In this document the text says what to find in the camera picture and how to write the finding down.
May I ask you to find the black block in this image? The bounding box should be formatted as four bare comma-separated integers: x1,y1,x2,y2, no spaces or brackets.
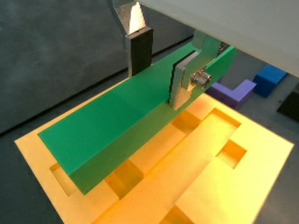
276,92,299,122

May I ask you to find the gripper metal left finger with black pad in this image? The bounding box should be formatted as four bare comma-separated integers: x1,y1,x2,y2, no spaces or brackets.
112,0,153,77

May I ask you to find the purple comb-shaped block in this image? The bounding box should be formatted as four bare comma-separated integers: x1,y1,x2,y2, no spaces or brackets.
205,80,256,109

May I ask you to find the yellow slotted board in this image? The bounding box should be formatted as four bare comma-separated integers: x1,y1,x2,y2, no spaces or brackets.
13,78,295,224

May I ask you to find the green rectangular bar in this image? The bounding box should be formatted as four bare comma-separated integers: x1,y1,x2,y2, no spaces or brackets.
36,39,237,196

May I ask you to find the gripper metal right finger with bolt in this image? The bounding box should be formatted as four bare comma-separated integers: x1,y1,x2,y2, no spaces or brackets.
168,31,228,110

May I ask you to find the blue rectangular bar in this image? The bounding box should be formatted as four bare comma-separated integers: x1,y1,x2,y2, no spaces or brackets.
253,65,287,98

